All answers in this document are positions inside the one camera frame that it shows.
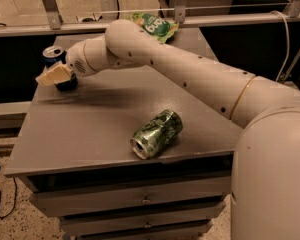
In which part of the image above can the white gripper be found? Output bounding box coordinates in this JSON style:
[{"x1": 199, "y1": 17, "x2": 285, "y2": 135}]
[{"x1": 36, "y1": 40, "x2": 97, "y2": 86}]

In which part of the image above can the blue pepsi can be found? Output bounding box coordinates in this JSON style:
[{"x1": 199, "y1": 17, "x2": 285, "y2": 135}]
[{"x1": 41, "y1": 46, "x2": 78, "y2": 91}]

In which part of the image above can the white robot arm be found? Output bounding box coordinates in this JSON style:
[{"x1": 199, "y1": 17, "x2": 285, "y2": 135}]
[{"x1": 36, "y1": 19, "x2": 300, "y2": 240}]

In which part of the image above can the green rice chip bag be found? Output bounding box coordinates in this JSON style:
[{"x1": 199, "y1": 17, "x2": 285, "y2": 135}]
[{"x1": 126, "y1": 12, "x2": 179, "y2": 43}]

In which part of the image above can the green soda can lying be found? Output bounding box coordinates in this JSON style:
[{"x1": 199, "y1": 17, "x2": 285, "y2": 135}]
[{"x1": 130, "y1": 109, "x2": 183, "y2": 160}]

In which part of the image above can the grey drawer cabinet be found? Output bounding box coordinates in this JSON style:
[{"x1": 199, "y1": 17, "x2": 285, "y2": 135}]
[{"x1": 4, "y1": 27, "x2": 244, "y2": 240}]

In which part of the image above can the top grey drawer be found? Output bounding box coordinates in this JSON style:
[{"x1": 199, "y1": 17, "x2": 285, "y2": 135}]
[{"x1": 30, "y1": 176, "x2": 230, "y2": 217}]

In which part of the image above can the grey drawer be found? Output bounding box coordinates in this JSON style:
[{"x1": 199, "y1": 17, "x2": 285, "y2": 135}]
[
  {"x1": 30, "y1": 176, "x2": 230, "y2": 217},
  {"x1": 79, "y1": 220, "x2": 212, "y2": 240},
  {"x1": 61, "y1": 198, "x2": 225, "y2": 236}
]

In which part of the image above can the bottom grey drawer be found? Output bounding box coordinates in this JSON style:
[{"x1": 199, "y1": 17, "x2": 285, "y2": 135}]
[{"x1": 79, "y1": 220, "x2": 212, "y2": 240}]

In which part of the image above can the middle grey drawer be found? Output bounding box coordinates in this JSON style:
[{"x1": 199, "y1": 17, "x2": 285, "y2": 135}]
[{"x1": 61, "y1": 198, "x2": 225, "y2": 236}]

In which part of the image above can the metal railing frame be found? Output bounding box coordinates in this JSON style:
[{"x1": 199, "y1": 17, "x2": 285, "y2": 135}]
[{"x1": 0, "y1": 0, "x2": 300, "y2": 36}]

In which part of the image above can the white cable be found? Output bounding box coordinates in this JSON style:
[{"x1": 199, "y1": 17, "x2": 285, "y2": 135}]
[{"x1": 270, "y1": 10, "x2": 291, "y2": 82}]

